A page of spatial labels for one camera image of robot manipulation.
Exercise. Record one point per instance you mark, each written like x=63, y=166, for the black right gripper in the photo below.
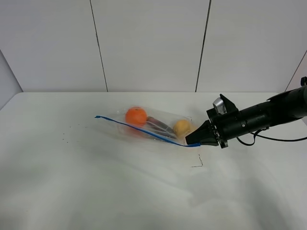
x=217, y=130

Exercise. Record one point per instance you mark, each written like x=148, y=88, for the clear plastic zip bag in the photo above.
x=115, y=122

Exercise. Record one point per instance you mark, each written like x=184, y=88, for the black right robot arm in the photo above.
x=280, y=109

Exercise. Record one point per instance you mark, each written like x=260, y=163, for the yellow pear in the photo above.
x=181, y=128

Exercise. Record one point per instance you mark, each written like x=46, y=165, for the purple eggplant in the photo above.
x=160, y=128

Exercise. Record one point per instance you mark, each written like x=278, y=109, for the orange fruit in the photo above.
x=136, y=116

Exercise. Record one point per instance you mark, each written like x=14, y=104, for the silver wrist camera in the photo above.
x=223, y=105

